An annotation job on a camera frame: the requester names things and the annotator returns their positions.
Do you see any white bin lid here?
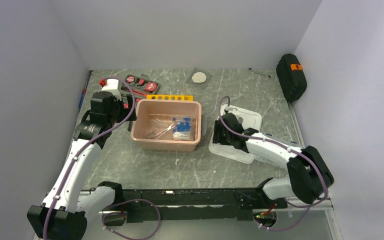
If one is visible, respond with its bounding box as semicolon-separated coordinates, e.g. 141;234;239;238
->
208;103;262;164

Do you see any bag of blue caps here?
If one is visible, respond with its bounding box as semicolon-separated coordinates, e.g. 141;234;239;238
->
170;114;195;141

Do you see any yellow test tube rack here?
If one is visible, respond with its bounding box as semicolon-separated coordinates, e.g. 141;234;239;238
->
146;94;194;101

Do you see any bag of plastic pipettes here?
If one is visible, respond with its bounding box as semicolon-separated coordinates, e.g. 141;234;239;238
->
147;114;173;133

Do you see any pink plastic bin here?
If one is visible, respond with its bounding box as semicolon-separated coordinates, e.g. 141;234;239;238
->
130;99;202;152

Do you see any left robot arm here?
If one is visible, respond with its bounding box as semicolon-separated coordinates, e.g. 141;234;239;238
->
27;91;137;240

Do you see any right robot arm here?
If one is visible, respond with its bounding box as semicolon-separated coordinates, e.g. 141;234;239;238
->
212;112;335;208

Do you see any red electrical tape roll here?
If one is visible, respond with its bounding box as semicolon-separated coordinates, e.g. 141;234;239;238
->
126;76;135;84

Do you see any grey tool case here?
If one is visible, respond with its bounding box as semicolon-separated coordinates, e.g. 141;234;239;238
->
124;74;160;100

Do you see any red tape measure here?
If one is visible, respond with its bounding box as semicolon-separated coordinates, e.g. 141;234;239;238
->
144;82;158;93

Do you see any clear plastic box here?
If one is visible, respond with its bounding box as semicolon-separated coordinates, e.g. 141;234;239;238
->
245;132;302;169

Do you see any silver wrench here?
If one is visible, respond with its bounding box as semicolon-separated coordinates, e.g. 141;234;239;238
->
248;68;272;79

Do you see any black tool case orange latch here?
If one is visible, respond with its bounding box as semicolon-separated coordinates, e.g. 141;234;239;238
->
275;53;308;103

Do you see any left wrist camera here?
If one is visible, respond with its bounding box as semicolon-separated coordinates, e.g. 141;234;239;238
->
99;78;123;100

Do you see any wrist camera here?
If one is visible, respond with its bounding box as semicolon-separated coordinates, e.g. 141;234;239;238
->
99;78;123;100
223;104;231;114

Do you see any blue red screwdriver by wall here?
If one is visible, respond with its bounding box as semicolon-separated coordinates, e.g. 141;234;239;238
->
78;70;93;110

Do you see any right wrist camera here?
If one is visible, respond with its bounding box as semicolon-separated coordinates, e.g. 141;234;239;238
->
223;104;231;114

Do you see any grey bin latch handle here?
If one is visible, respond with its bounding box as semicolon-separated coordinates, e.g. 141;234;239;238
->
127;121;134;132

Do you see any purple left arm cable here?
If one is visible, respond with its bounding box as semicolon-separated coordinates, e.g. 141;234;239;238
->
42;76;162;240

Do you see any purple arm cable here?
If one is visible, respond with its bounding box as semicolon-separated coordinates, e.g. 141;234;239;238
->
42;76;162;240
218;96;330;232

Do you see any wire gauze with white centre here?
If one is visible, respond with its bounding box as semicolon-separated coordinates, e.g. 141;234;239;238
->
186;68;213;90

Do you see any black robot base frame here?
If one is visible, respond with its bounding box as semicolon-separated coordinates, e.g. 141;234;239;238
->
104;187;287;223

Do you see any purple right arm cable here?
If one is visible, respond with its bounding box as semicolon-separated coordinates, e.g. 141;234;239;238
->
218;96;330;232

